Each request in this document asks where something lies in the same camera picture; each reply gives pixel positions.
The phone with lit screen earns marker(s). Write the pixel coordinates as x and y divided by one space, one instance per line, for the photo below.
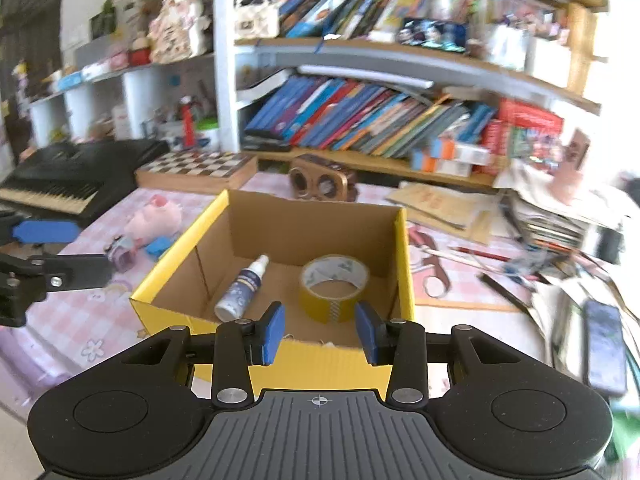
434 35

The yellow tape roll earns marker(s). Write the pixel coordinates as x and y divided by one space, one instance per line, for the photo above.
320 305

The white quilted bag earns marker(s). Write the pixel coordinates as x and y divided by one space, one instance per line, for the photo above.
256 17

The pile of loose papers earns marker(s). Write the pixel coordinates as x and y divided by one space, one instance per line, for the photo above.
555 210

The white green pen holder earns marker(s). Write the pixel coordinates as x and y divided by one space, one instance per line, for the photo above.
207 137

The wooden speaker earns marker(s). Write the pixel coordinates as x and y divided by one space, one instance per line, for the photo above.
322 177

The wooden chessboard box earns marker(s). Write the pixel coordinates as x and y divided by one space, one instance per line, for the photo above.
200 165

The pink plush toy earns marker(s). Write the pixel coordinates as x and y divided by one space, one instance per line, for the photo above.
152 217

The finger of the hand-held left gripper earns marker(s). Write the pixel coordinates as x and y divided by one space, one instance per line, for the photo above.
80 272
45 231

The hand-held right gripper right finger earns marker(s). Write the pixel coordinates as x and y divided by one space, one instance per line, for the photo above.
365 334

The red boxed set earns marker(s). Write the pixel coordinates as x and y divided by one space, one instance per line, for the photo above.
525 135

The orange and white carton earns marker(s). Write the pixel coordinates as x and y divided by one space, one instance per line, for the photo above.
460 151
442 165

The yellow cardboard box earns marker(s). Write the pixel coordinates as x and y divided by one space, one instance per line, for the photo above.
300 230

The black electronic keyboard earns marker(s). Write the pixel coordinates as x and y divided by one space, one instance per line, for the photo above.
75 170

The brown paper folder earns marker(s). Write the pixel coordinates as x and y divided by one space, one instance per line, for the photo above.
445 205

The white spray bottle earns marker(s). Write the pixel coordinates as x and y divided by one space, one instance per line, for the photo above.
240 292

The stack of books and papers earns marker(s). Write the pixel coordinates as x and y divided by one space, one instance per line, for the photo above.
565 325

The row of colourful leaning books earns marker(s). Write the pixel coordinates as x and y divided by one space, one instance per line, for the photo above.
360 115

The dark smartphone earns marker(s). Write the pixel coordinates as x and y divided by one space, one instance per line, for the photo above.
605 345

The pink tabletop device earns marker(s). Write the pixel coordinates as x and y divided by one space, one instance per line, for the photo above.
570 170

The small blue block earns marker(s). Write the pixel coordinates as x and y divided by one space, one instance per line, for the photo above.
159 249

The white bookshelf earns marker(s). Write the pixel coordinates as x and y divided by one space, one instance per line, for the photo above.
225 85

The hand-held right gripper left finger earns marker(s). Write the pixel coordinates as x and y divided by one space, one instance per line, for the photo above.
272 334

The red round jar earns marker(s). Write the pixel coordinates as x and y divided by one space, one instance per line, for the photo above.
139 52

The red pencil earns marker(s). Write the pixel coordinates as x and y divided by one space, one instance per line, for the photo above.
480 253

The row of shelf-top books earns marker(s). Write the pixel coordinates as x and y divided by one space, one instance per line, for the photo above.
330 5

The white pen box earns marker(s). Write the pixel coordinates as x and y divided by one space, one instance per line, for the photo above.
547 62

